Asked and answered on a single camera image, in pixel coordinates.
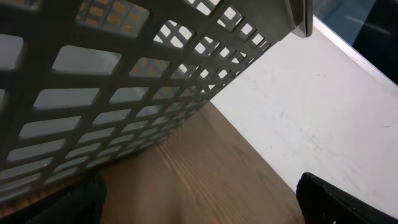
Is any grey plastic mesh basket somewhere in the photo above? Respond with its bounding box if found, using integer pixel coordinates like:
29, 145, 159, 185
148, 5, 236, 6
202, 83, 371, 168
1, 0, 313, 203

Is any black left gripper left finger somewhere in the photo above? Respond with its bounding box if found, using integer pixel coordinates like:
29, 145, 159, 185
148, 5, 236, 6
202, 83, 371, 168
1, 174, 106, 224

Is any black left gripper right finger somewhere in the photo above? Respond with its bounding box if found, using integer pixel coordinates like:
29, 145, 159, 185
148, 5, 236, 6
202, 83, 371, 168
296, 172, 397, 224

